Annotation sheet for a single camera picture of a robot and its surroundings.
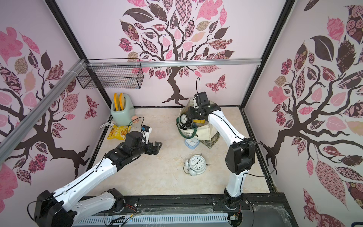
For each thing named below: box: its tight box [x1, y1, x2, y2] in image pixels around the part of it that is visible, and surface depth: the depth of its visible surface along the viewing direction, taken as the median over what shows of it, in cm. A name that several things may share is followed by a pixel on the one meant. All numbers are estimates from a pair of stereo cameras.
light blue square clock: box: [184, 137, 200, 150], surface depth 97 cm
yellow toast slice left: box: [113, 92, 120, 112], surface depth 97 cm
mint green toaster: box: [110, 93, 136, 127], surface depth 101 cm
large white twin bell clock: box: [182, 152, 210, 176], surface depth 85 cm
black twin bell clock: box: [179, 113, 193, 130], surface depth 94 cm
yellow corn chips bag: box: [106, 125, 133, 141], surface depth 102 cm
